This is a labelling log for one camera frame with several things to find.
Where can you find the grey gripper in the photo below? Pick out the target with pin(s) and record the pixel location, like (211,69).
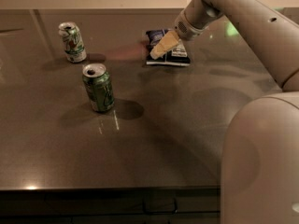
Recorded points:
(186,26)

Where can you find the blue chip bag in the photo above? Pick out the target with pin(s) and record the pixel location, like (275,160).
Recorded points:
(177,56)

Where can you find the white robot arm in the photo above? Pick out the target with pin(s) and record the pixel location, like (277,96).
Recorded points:
(260,158)

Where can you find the white green soda can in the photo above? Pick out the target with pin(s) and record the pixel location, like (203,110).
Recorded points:
(73,44)

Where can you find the black drawer handle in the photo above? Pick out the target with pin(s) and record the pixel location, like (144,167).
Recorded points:
(160,206)

